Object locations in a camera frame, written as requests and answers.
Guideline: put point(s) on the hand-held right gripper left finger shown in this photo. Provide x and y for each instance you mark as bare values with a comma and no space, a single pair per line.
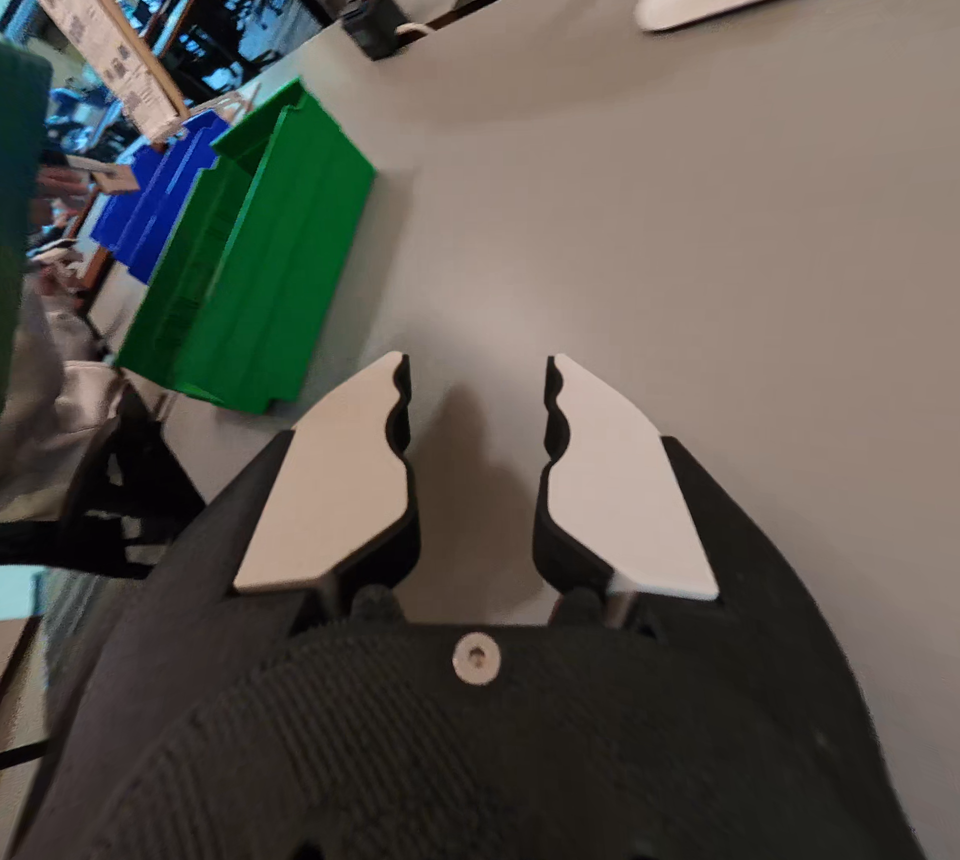
330,500

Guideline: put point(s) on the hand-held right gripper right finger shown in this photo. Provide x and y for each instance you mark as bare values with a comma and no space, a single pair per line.
622,500

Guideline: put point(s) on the grey desk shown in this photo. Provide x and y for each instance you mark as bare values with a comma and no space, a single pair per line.
600,238

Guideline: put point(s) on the blue plastic bin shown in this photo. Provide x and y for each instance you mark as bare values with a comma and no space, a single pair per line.
157,200

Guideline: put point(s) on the small black device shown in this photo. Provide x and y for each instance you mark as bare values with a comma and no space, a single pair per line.
375,24

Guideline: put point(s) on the standing instruction sign board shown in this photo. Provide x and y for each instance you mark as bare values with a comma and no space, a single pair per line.
82,13

